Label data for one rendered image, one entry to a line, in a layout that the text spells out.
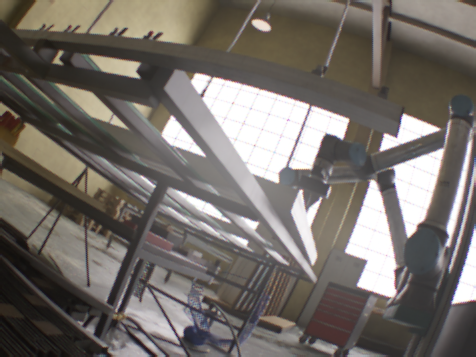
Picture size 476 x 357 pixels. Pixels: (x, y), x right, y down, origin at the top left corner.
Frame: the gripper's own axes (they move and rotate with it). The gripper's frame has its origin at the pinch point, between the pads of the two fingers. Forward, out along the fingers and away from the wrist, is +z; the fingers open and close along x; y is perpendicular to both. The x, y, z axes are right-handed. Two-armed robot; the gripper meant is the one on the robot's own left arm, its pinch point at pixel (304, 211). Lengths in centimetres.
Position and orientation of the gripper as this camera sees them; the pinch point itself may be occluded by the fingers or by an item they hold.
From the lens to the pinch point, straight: 163.1
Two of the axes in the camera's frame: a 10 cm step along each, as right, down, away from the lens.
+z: -4.1, 8.9, -2.1
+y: 2.5, 3.3, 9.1
